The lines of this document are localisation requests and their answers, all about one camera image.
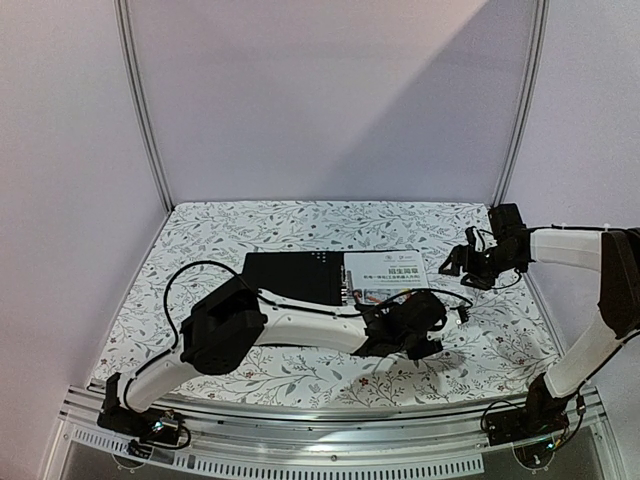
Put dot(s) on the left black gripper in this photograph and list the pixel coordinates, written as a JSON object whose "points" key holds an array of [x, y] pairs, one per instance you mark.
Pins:
{"points": [[424, 351]]}

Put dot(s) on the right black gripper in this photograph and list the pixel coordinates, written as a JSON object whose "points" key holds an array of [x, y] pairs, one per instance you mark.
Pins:
{"points": [[470, 258]]}

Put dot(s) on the colour printed brochure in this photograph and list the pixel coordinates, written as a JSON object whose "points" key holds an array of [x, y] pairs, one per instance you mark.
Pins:
{"points": [[371, 277]]}

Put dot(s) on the blue file folder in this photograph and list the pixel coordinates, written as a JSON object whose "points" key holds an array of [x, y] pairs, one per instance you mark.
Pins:
{"points": [[312, 276]]}

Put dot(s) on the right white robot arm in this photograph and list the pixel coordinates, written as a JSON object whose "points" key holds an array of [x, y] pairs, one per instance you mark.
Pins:
{"points": [[603, 262]]}

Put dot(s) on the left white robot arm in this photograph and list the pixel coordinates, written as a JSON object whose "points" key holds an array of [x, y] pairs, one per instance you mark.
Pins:
{"points": [[223, 328]]}

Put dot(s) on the floral patterned table mat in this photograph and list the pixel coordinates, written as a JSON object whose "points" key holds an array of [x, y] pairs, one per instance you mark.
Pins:
{"points": [[505, 344]]}

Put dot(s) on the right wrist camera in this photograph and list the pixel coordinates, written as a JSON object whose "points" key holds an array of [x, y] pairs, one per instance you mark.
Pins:
{"points": [[504, 219]]}

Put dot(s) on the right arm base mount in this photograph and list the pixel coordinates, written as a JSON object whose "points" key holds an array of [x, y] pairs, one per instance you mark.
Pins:
{"points": [[530, 425]]}

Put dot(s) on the right aluminium frame post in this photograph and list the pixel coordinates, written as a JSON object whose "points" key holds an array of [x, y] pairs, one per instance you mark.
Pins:
{"points": [[525, 99]]}

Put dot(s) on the aluminium frame post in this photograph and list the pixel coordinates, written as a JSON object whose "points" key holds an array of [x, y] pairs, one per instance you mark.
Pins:
{"points": [[123, 16], [525, 99]]}

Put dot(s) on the aluminium front rail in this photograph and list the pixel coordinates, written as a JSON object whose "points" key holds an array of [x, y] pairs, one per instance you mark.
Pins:
{"points": [[403, 432]]}

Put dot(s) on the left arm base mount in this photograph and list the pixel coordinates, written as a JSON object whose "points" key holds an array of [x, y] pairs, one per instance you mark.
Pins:
{"points": [[152, 427]]}

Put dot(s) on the perforated white cable tray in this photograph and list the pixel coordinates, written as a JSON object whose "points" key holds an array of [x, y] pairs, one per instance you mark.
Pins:
{"points": [[94, 455]]}

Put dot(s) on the left aluminium frame post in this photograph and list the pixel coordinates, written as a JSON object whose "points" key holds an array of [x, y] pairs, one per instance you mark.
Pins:
{"points": [[123, 16]]}

